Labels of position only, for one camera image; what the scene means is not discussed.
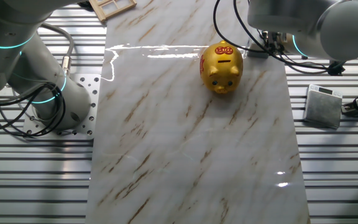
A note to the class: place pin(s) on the silver digital scale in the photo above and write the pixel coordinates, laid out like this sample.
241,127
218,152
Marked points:
322,109

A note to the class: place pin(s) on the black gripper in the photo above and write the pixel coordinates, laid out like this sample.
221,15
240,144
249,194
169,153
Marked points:
275,40

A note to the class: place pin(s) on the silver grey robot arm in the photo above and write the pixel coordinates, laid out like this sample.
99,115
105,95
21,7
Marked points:
76,99

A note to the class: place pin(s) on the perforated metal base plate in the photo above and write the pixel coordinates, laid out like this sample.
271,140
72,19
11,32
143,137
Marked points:
93,93

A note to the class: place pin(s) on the wooden window frame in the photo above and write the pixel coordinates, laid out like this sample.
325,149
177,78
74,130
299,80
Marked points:
117,12

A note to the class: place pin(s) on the grey green push button box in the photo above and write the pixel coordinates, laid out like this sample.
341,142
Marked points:
255,54

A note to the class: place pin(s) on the white marble pattern board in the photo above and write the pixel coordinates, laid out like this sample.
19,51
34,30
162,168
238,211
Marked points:
182,140

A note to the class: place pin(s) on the golden piggy bank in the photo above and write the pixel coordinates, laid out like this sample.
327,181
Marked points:
222,71

